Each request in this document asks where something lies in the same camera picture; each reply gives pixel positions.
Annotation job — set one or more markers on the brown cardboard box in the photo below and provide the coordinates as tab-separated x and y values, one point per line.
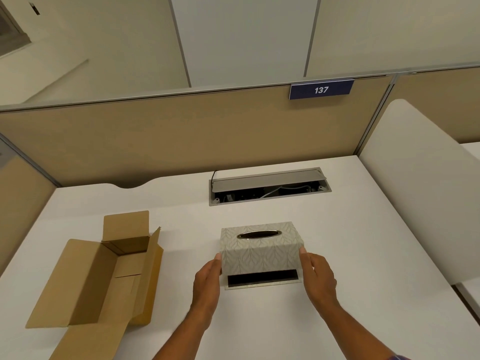
93	281

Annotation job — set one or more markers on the white rounded desk divider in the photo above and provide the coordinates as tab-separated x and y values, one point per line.
420	191

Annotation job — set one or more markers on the person's left hand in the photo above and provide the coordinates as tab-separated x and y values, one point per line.
206	288

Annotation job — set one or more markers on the person's right hand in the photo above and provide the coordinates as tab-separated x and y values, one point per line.
320	281

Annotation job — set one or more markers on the person's left forearm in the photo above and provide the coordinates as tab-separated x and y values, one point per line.
187	341

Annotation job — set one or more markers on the dark window with grey frame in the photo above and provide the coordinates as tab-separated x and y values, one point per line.
11	29

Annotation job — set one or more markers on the beige partition panel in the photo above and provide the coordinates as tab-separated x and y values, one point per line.
438	101
187	134

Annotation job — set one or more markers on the blue partition sign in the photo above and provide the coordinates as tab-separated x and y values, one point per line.
321	89

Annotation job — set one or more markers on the small black wall fitting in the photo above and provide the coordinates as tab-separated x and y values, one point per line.
35	8

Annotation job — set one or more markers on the grey leaf-patterned tissue box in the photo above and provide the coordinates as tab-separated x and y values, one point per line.
258	251

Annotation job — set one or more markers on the person's right forearm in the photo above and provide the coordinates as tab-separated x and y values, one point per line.
360	333

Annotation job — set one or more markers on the beige partition with glass strip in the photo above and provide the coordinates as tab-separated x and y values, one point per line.
22	198

